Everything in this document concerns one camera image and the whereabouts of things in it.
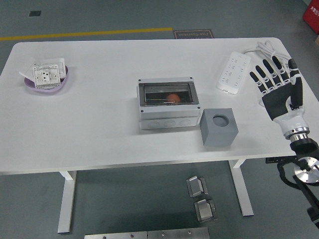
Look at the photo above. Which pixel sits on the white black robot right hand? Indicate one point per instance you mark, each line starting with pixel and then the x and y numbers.
pixel 276 102

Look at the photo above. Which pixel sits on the orange cylinder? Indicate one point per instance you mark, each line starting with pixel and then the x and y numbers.
pixel 173 97

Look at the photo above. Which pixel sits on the grey electrical box clear lid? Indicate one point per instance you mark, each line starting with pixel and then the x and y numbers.
pixel 159 117

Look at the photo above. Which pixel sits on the grey cube with round hole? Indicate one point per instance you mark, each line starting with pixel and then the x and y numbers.
pixel 216 137

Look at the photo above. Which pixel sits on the red box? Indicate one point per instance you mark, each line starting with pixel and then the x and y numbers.
pixel 312 17

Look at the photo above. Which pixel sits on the white power strip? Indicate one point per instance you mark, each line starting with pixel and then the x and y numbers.
pixel 234 72

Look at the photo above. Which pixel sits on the black table control panel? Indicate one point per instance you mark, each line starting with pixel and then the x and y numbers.
pixel 272 160

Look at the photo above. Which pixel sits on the tan cardboard piece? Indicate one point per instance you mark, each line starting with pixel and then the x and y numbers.
pixel 317 40

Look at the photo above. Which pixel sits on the white table leg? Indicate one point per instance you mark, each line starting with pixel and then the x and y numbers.
pixel 243 194
pixel 66 204

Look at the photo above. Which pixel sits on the dark floor sign with lettering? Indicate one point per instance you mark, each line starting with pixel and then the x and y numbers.
pixel 193 34

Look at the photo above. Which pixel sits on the small metal block fixture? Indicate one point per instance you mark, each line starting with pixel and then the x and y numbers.
pixel 195 186
pixel 204 211

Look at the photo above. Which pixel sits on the flat metal plate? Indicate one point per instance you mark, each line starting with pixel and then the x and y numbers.
pixel 177 234
pixel 114 235

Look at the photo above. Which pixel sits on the yellow floor tape line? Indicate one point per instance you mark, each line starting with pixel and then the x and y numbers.
pixel 87 33

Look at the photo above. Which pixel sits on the purple plastic bowl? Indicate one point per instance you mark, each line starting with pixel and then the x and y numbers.
pixel 47 90

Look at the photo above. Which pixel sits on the white socket panel with holes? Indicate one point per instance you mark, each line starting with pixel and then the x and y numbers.
pixel 43 74

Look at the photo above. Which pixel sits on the white flat cover plate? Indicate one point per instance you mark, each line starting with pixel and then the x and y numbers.
pixel 26 69

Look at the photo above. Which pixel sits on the dark floor hatch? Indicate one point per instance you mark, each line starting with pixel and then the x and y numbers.
pixel 35 13

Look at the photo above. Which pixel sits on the white blank switch plate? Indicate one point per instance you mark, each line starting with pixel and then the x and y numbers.
pixel 53 61

